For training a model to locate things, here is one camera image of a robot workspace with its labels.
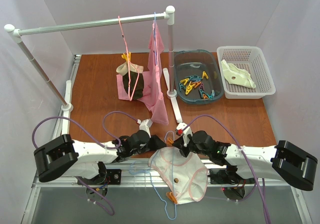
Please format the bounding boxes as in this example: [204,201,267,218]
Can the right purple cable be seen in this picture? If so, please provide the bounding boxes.
[183,114,272,224]

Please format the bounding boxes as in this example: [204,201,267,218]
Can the light blue clothespin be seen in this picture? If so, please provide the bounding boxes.
[187,75,202,82]

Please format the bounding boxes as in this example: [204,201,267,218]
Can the pink garment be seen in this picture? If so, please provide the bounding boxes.
[142,24,169,125]

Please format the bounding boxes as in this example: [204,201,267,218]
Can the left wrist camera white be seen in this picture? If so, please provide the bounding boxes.
[137,119,153,137]

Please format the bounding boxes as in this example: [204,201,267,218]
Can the blue hanger with pink garment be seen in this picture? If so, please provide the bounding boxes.
[153,12,158,66]

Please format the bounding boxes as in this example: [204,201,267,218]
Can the purple cable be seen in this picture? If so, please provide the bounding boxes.
[31,111,142,216]
[183,114,272,224]

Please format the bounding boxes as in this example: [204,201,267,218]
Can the yellow clothespin centre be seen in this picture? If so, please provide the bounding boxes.
[185,82,196,95]

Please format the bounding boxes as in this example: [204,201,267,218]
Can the white plastic basket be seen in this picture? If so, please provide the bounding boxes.
[217,46,276,99]

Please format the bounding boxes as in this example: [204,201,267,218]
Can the teal transparent plastic bin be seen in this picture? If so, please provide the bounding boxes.
[174,49,224,104]

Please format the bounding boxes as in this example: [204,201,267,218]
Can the cream underwear in basket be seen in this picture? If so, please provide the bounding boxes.
[221,59,256,89]

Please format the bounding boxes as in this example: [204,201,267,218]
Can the yellow clothespin on hanger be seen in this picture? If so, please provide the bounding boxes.
[121,52,131,62]

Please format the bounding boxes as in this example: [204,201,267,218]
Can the aluminium rail frame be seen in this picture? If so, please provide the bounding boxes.
[21,54,313,224]

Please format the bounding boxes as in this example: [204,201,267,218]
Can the white pink-trimmed underwear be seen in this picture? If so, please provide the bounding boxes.
[148,147,208,205]

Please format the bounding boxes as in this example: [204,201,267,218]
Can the clothes rack with white feet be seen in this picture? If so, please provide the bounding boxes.
[4,5,183,138]

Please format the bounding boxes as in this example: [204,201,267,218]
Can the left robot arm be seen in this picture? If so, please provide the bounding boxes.
[33,130,167,183]

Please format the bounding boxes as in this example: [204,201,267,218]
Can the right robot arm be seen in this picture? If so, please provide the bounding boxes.
[173,130,318,191]

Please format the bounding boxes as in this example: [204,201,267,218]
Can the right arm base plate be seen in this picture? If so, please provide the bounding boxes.
[208,169,255,185]

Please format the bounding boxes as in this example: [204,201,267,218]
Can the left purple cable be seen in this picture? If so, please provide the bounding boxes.
[31,111,142,216]

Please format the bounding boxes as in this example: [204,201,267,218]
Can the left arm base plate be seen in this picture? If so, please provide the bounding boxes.
[80,169,122,186]

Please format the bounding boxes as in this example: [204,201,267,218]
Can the magenta clothespin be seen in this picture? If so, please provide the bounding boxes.
[199,83,204,91]

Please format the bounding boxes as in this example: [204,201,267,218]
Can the dark green beige underwear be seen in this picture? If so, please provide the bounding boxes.
[116,62,144,100]

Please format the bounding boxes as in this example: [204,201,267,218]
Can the blue wire hanger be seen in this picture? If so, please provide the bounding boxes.
[128,131,178,220]

